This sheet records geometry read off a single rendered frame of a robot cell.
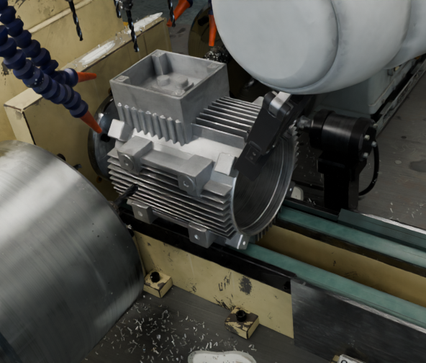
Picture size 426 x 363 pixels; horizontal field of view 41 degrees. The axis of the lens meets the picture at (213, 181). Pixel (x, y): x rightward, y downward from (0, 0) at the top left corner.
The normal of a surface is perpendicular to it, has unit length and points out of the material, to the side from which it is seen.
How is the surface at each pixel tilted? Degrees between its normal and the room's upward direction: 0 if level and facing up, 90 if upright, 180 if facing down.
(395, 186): 0
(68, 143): 90
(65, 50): 90
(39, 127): 90
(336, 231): 0
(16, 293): 55
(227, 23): 95
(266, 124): 102
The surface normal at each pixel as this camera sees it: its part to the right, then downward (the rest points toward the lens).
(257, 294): -0.55, 0.56
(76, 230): 0.56, -0.29
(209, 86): 0.81, 0.28
